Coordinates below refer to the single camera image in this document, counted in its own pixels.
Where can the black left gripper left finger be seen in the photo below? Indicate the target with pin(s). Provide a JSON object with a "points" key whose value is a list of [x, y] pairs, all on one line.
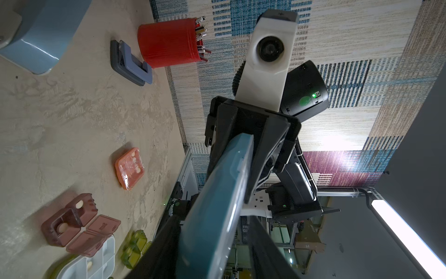
{"points": [[159, 262]]}

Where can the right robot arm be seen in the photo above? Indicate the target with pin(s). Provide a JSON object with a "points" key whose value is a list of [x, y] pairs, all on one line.
{"points": [[294, 198]]}

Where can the white pillbox with green lid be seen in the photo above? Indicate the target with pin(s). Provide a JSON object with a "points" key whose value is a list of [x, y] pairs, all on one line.
{"points": [[100, 266]]}

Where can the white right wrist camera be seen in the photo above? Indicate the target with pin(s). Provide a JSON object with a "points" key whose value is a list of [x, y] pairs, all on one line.
{"points": [[267, 60]]}

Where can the orange pillbox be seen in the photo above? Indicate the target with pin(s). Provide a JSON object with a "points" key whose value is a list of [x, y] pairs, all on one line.
{"points": [[129, 169]]}

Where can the light blue stapler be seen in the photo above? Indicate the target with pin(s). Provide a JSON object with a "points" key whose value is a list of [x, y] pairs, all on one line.
{"points": [[36, 34]]}

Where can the small green two-compartment pillbox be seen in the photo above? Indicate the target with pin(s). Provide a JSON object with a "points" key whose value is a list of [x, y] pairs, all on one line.
{"points": [[135, 245]]}

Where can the red pen cup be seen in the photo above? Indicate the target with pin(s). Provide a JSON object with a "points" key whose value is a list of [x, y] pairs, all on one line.
{"points": [[170, 43]]}

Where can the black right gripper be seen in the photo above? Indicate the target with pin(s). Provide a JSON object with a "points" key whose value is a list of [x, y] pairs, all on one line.
{"points": [[227, 118]]}

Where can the blue six-compartment pillbox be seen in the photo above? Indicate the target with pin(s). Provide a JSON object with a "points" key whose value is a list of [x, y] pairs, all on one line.
{"points": [[208, 232]]}

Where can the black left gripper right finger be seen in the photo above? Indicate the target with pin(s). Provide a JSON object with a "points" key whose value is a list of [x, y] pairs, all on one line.
{"points": [[266, 260]]}

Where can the maroon two-compartment pillbox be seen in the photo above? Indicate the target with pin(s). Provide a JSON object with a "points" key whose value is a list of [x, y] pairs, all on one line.
{"points": [[78, 227]]}

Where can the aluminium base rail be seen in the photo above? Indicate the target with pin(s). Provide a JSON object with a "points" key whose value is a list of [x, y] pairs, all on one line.
{"points": [[183, 193]]}

